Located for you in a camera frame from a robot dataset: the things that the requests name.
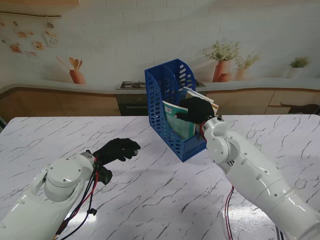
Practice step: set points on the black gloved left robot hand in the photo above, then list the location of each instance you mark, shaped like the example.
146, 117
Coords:
117, 150

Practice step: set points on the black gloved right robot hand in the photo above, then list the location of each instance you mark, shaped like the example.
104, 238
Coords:
197, 111

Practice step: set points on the beige and white cover book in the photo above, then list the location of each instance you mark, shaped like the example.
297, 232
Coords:
200, 96

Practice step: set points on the light blue book with woman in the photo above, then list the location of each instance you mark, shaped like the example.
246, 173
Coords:
193, 91

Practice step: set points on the teal cover book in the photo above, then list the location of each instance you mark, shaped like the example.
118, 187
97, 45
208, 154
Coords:
177, 122

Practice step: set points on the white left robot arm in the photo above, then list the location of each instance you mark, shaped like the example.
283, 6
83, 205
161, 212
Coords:
55, 190

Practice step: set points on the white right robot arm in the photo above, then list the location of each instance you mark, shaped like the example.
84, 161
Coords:
250, 170

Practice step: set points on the blue perforated plastic file holder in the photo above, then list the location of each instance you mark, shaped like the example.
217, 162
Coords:
162, 100

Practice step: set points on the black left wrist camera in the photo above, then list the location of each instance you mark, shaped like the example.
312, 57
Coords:
105, 175

